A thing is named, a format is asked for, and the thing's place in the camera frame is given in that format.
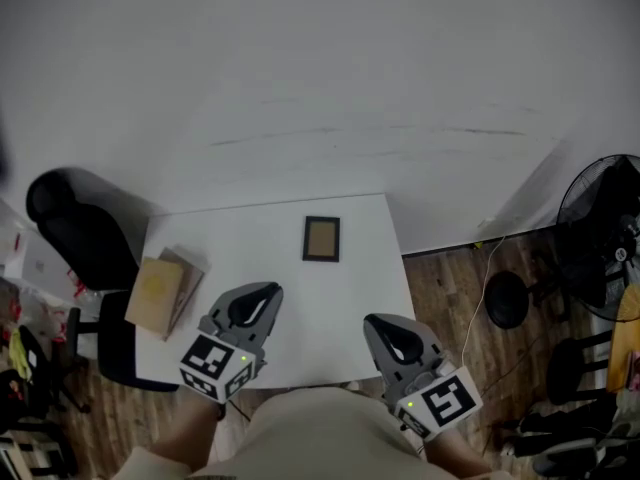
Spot black office chair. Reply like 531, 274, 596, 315
25, 167, 180, 393

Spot black picture frame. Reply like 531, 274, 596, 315
301, 215, 342, 263

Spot round yellow table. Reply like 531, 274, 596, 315
545, 283, 640, 407

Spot tan cardboard box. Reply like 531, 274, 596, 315
124, 256, 185, 337

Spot black bag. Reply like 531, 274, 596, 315
0, 325, 57, 419

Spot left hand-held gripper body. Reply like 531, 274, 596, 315
178, 315, 269, 404

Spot dark plastic chair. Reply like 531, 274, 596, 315
532, 437, 604, 477

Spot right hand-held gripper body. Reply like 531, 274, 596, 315
382, 355, 484, 442

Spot pile of clear storage boxes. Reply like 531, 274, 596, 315
0, 202, 101, 342

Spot black standing fan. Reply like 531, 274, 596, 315
484, 153, 640, 330

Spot person's right forearm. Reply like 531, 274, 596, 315
424, 423, 495, 477

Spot white desk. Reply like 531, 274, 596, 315
134, 192, 417, 393

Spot person's left forearm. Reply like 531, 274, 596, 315
149, 385, 227, 470

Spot person's beige clothing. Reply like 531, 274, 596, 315
112, 386, 516, 480

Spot yellow cloth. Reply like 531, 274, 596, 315
8, 327, 34, 382

